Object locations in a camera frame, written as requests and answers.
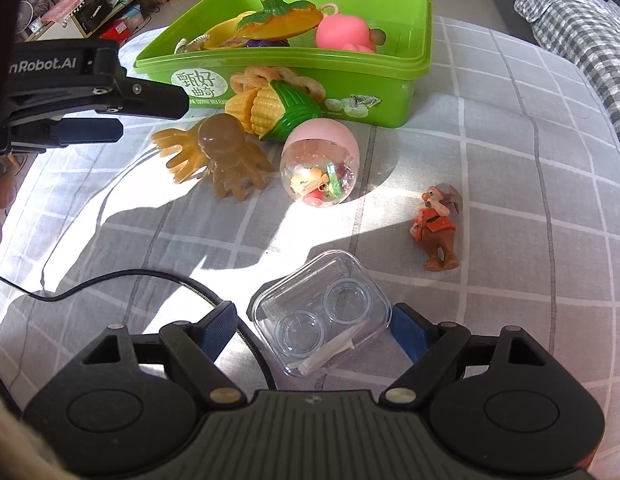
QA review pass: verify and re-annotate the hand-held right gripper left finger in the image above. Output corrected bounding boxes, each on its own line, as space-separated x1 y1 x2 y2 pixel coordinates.
80 302 243 406

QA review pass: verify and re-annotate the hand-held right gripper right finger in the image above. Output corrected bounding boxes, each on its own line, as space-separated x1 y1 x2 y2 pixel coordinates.
380 302 541 406

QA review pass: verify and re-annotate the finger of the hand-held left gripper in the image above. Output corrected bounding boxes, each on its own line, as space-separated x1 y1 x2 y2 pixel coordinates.
64 77 191 121
4 118 124 154

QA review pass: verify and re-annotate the amber rubber octopus toy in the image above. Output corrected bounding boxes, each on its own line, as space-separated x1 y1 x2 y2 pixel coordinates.
197 112 275 202
151 127 207 184

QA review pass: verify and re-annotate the white toy jaw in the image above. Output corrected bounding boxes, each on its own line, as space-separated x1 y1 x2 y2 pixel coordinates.
174 34 213 54

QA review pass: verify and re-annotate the yellow toy pot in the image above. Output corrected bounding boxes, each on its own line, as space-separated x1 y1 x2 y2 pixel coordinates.
205 10 261 51

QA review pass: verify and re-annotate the clear plastic case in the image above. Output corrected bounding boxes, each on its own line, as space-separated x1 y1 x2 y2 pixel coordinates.
250 249 393 377

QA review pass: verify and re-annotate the small dwarf figurine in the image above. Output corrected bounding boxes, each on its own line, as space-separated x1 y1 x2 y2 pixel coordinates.
410 183 463 273

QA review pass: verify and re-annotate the toy corn cob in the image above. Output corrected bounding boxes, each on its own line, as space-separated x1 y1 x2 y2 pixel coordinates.
225 79 323 142

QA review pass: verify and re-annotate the orange toy pumpkin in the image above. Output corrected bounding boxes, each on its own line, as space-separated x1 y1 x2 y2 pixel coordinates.
238 0 325 41

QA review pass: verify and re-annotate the pink clear capsule egg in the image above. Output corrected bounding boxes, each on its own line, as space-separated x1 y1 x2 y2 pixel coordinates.
280 117 361 207

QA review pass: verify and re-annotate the pink toy peach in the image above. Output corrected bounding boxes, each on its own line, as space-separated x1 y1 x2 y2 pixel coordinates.
315 2 388 53

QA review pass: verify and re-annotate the green plastic box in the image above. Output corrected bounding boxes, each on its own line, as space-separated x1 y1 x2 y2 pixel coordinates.
134 0 433 128

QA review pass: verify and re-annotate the person's left hand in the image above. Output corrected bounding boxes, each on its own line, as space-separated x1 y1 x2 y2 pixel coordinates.
0 159 19 283

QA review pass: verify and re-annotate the small white fan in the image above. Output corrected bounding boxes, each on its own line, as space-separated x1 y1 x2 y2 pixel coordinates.
12 0 35 36

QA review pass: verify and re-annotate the red storage box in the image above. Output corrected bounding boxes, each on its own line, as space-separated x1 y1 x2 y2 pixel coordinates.
97 17 135 43

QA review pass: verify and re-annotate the grey checked tablecloth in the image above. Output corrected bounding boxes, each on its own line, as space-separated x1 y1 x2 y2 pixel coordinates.
0 15 620 480

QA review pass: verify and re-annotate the beige fuzzy cloth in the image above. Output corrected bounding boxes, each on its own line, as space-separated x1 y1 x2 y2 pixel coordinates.
0 385 60 480

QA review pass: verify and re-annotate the checked sofa cover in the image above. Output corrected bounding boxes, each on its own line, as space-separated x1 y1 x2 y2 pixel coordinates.
497 0 620 156

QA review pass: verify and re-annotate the black braided cable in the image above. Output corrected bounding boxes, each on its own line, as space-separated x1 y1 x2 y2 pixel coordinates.
0 268 278 391

